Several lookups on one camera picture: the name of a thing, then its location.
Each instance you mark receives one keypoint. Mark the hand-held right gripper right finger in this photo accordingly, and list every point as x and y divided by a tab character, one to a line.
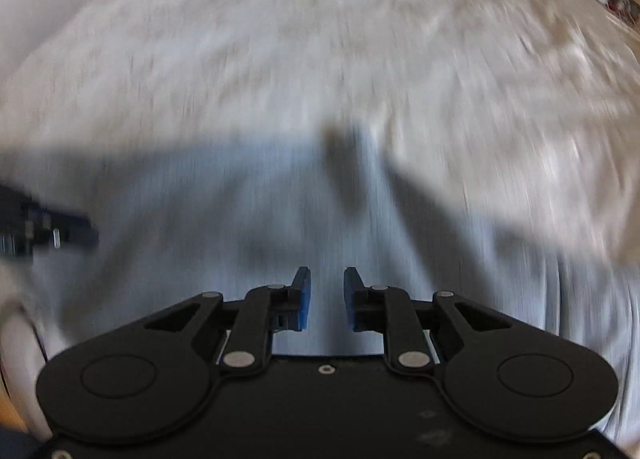
352	301

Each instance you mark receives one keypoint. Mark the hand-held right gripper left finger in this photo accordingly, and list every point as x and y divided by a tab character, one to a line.
301	301

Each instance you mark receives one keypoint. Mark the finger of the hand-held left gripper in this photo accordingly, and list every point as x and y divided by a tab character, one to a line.
70	231

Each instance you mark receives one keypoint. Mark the grey-blue speckled pants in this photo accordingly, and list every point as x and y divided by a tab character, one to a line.
210	219

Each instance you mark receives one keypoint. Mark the white embroidered bedspread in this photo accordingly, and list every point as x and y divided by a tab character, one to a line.
320	39

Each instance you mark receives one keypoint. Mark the cream nightstand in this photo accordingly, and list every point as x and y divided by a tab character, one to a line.
617	9

